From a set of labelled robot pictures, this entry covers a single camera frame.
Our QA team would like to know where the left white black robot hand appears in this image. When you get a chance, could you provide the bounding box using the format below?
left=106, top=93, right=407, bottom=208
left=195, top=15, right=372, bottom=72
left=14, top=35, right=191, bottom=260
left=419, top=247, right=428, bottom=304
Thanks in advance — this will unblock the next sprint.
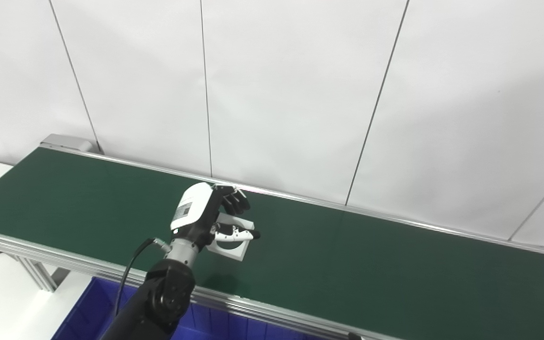
left=170, top=182, right=261, bottom=253

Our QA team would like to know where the white block part with hole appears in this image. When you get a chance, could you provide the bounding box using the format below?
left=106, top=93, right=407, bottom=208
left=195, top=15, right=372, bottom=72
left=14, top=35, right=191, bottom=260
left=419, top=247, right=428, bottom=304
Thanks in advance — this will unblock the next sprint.
left=205, top=212, right=255, bottom=262

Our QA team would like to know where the green conveyor belt aluminium frame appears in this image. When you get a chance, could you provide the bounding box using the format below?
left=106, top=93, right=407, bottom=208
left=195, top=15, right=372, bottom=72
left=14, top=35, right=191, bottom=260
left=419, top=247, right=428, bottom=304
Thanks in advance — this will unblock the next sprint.
left=0, top=134, right=544, bottom=340

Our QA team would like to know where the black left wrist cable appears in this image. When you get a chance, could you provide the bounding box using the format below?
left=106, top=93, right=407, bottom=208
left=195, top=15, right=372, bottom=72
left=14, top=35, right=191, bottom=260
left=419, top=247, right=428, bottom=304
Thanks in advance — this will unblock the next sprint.
left=114, top=238, right=171, bottom=317

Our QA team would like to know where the blue plastic bin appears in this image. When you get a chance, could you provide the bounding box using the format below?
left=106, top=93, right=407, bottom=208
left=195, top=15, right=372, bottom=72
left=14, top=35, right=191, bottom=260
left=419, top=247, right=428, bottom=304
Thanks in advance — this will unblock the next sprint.
left=51, top=276, right=329, bottom=340

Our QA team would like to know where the aluminium conveyor support leg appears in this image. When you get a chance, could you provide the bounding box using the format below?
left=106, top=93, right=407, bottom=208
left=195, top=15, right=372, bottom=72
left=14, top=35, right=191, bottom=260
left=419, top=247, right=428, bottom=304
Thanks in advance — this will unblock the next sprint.
left=15, top=255, right=72, bottom=293

